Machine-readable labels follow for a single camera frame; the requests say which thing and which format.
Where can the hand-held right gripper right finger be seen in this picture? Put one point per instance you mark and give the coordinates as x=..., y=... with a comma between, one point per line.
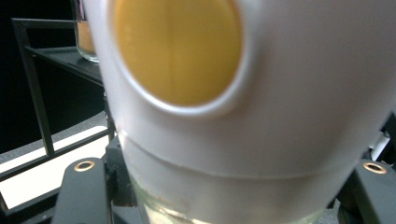
x=373, y=196

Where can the black metal two-tier rack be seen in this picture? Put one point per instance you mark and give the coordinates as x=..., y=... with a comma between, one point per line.
x=67, y=60

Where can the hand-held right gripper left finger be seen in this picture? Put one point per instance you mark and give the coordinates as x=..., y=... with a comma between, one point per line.
x=82, y=196

